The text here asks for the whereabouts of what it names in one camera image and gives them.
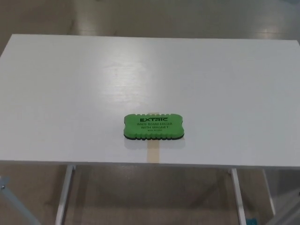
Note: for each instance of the teal object on floor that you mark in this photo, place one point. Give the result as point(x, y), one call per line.
point(253, 221)

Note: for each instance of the grey metal stand frame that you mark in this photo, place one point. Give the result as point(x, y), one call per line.
point(287, 208)
point(14, 201)

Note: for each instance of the long beige tape strip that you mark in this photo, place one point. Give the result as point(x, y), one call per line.
point(152, 152)

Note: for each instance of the white table leg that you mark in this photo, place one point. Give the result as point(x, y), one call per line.
point(65, 194)
point(238, 194)
point(269, 192)

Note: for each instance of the green whiteboard eraser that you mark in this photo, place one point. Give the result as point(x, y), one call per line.
point(153, 126)

